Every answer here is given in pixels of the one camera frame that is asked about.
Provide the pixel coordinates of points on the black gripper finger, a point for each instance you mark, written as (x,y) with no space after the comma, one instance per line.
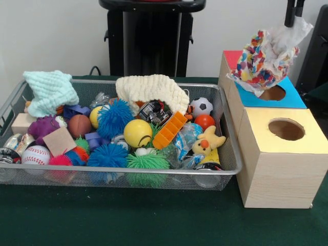
(298,7)
(289,14)

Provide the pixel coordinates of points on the white paper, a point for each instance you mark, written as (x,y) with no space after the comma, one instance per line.
(266,61)

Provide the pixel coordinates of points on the cream knitted cloth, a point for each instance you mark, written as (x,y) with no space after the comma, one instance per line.
(153,88)

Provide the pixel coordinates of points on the mint knitted cloth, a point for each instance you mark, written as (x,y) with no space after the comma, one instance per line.
(51,92)

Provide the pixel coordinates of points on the wooden box with three holes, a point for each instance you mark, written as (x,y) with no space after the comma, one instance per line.
(279,179)

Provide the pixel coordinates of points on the shallow mesh bin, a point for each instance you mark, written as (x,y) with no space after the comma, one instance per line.
(153,179)

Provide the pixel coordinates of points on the black chair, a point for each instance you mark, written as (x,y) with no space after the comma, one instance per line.
(317,64)

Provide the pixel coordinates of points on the green covered side table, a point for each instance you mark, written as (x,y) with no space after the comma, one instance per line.
(320,94)

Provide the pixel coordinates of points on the black white soccer ball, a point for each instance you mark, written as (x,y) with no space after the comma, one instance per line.
(202,107)

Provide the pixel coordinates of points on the yellow plush toy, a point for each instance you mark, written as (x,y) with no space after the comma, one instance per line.
(207,143)

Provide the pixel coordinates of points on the orange plastic brick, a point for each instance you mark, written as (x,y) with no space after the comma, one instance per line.
(169,130)

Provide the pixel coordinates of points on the yellow ball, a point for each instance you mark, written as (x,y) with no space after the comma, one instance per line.
(137,132)

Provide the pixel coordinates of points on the blue spiky ball with eyes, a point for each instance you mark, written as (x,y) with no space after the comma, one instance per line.
(115,119)

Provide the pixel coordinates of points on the green spiky ball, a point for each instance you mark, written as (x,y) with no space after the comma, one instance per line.
(146,162)

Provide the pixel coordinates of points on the dark green tablecloth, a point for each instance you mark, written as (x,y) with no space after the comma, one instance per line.
(128,220)

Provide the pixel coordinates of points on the white baseball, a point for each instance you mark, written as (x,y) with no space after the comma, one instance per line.
(36,155)

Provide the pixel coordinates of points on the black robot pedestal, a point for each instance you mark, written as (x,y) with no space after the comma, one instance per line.
(153,38)

